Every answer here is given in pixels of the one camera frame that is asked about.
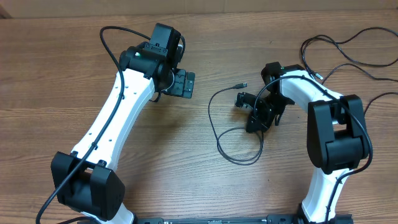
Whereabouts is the black left camera cable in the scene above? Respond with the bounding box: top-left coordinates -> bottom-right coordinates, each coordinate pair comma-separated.
35,26 -> 187,224

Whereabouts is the black right camera cable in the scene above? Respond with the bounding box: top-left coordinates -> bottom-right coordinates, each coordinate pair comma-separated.
252,75 -> 374,224

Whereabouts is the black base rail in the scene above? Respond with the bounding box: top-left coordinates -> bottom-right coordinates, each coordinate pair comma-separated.
77,213 -> 354,224

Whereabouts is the black USB cable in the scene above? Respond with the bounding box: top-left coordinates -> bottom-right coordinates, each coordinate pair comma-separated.
207,82 -> 265,166

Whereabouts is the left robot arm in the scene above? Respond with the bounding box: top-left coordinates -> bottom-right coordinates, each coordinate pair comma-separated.
49,23 -> 195,223

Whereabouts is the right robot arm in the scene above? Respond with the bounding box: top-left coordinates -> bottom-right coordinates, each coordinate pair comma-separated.
235,62 -> 370,223

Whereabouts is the black camera cable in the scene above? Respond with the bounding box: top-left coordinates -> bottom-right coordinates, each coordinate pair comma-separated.
252,75 -> 374,224
35,26 -> 187,224

